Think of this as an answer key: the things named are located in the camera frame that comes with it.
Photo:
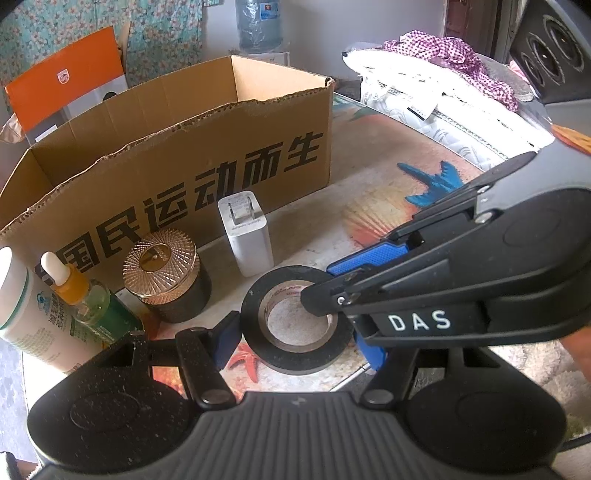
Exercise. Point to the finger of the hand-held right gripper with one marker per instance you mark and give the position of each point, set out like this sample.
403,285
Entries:
323,300
360,258

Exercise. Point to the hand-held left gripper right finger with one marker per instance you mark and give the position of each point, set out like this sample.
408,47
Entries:
371,353

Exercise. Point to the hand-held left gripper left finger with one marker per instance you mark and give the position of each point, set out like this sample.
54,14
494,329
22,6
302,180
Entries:
228,337

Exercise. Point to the black tape roll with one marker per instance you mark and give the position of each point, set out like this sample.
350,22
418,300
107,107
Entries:
258,332

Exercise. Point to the white plug charger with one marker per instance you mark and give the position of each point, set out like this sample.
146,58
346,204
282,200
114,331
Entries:
247,244

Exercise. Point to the dark jar with gold lid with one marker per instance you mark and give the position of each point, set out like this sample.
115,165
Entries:
157,258

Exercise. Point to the green dropper bottle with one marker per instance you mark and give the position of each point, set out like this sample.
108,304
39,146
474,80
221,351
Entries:
92,309

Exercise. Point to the large printed cardboard box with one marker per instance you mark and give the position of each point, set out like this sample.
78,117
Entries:
184,152

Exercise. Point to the person's right hand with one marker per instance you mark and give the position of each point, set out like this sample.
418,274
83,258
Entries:
579,344

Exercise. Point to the white fleece blanket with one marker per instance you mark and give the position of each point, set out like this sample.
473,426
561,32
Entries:
531,369

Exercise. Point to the orange packet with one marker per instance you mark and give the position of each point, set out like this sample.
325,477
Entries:
575,138

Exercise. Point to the white packaged bedding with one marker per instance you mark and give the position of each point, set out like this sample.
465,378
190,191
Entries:
415,92

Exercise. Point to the white supplement bottle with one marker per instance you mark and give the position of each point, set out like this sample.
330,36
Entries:
37,332

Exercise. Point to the black speaker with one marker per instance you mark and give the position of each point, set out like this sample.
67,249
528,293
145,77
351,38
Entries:
554,55

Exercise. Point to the pink checked cloth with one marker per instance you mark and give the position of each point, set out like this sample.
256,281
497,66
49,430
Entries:
461,55

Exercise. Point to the blue water jug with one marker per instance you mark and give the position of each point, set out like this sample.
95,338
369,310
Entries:
258,27

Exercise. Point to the brown paper bag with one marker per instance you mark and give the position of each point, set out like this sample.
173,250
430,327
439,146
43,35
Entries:
9,131

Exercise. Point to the floral cloth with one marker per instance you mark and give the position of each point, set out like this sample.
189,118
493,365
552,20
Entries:
161,27

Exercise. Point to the orange printed appliance box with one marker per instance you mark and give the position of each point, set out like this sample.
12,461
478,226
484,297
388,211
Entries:
55,78

